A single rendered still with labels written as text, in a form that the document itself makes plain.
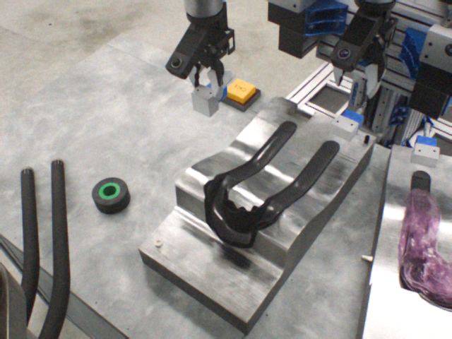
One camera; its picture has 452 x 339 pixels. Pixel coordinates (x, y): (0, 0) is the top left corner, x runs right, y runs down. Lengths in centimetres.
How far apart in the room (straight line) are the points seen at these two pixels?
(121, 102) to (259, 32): 175
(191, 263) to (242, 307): 13
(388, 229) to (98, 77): 91
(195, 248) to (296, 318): 23
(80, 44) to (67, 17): 35
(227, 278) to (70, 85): 79
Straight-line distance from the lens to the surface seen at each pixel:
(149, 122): 125
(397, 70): 150
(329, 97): 221
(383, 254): 92
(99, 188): 109
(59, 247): 94
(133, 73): 142
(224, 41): 101
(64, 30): 325
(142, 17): 321
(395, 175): 107
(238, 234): 92
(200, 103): 108
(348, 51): 87
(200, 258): 91
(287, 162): 102
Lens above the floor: 165
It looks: 50 degrees down
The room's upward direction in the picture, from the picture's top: 5 degrees counter-clockwise
